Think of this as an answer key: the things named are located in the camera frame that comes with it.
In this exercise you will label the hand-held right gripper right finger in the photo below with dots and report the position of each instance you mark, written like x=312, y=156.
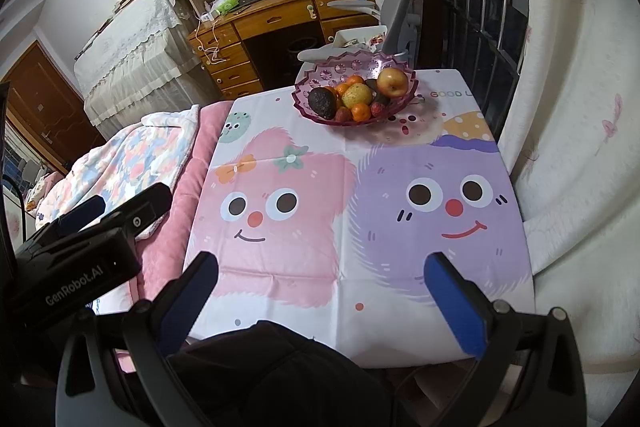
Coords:
x=457, y=307

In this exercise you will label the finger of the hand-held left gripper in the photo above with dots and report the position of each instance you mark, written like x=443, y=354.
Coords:
x=80, y=213
x=142, y=209

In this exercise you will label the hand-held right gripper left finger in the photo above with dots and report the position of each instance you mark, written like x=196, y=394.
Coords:
x=185, y=302

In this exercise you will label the dark avocado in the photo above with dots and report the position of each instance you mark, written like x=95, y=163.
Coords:
x=322, y=103

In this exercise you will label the red lychee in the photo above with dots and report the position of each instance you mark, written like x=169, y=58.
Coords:
x=378, y=109

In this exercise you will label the large tangerine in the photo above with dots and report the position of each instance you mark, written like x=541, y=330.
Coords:
x=360, y=112

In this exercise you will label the brown walnut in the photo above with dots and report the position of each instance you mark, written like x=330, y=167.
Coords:
x=343, y=115

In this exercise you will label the pink glass fruit bowl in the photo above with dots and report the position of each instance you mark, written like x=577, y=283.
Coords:
x=320, y=74

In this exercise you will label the dark overripe banana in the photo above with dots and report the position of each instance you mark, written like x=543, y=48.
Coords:
x=380, y=97

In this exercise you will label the yellow orange citrus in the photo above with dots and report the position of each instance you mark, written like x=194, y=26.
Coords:
x=341, y=90

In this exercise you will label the red yellow apple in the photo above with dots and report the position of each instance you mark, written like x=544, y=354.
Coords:
x=391, y=82

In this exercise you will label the yellow pear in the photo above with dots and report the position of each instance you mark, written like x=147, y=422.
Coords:
x=357, y=94

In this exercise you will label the pink blanket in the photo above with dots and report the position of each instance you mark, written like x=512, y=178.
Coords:
x=170, y=237

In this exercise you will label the floral fleece blanket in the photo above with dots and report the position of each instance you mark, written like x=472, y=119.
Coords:
x=125, y=162

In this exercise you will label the brown wooden door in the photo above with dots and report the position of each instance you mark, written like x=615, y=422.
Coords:
x=40, y=107

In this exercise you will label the person's dark clothing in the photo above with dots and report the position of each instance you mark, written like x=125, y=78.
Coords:
x=280, y=382

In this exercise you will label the cartoon printed cloth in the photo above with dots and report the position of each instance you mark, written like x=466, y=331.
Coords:
x=325, y=247

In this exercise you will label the lace covered cabinet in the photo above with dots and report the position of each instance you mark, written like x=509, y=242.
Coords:
x=135, y=57

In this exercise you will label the green tissue pack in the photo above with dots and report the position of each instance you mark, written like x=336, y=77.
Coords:
x=226, y=3

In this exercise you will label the wooden desk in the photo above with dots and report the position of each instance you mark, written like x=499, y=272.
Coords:
x=270, y=17

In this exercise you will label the white floral curtain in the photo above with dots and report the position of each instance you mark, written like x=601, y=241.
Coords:
x=575, y=107

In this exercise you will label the small tangerine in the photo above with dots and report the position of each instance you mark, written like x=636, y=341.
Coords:
x=356, y=80

